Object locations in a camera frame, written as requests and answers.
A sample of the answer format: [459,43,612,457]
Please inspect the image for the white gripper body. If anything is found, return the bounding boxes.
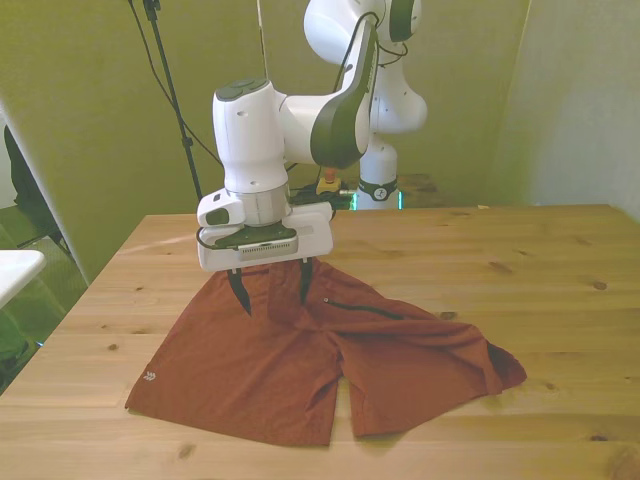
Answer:
[197,201,335,274]

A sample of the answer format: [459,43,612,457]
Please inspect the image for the white side table top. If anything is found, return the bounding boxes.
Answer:
[0,248,47,309]

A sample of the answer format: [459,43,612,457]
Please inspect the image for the dark coiled cable bundle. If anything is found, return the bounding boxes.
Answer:
[287,182,359,212]

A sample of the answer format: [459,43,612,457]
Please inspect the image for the rust orange shorts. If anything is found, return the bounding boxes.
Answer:
[123,259,529,448]

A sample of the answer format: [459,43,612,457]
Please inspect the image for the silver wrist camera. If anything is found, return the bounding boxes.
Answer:
[237,238,300,263]

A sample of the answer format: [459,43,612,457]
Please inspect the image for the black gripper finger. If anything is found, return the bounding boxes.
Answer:
[227,268,253,318]
[298,257,315,304]

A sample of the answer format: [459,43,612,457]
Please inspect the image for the black tripod camera cable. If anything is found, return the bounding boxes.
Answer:
[127,0,226,169]

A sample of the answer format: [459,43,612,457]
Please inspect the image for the yellow emergency stop button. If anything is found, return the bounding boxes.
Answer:
[315,167,344,197]

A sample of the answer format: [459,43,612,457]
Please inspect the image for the black tripod stand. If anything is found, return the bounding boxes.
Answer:
[142,0,206,202]

